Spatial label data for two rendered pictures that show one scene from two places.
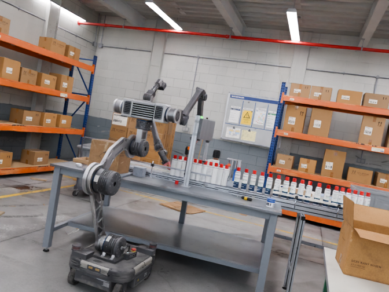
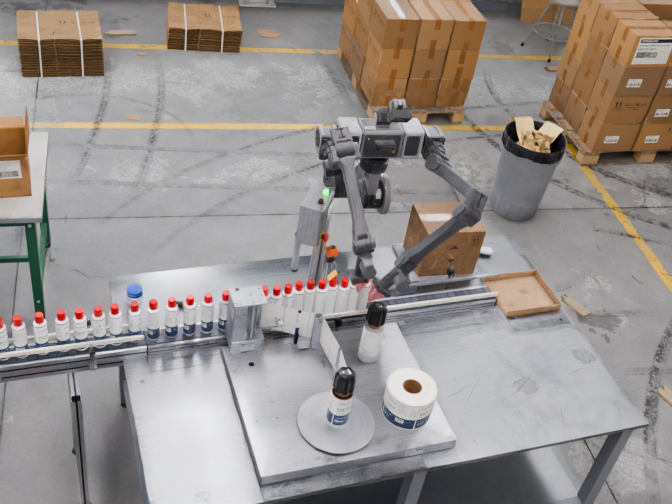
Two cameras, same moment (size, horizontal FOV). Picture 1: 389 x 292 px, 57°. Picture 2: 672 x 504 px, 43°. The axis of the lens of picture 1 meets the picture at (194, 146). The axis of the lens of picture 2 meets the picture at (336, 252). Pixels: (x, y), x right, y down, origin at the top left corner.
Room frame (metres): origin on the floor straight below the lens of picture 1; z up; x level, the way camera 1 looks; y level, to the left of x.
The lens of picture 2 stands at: (5.76, -1.65, 3.50)
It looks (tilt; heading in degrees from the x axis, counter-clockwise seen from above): 39 degrees down; 144
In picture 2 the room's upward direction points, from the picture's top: 10 degrees clockwise
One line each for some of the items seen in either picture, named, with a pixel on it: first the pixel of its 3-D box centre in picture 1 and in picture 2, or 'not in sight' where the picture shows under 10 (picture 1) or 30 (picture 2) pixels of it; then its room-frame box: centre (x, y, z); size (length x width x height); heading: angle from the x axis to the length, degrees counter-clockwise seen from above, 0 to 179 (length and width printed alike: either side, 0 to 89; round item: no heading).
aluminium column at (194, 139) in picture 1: (191, 150); (319, 245); (3.35, 0.01, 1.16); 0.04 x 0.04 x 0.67; 79
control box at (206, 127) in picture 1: (204, 129); (315, 215); (3.40, -0.06, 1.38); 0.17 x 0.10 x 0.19; 134
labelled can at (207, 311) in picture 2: (245, 179); (207, 312); (3.39, -0.52, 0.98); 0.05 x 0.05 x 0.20
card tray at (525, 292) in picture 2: (92, 161); (521, 292); (3.70, 1.00, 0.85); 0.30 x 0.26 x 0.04; 79
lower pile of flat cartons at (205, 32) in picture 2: not in sight; (203, 26); (-0.83, 1.28, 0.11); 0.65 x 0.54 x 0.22; 69
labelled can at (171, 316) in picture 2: (260, 182); (171, 316); (3.36, -0.67, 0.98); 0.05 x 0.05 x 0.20
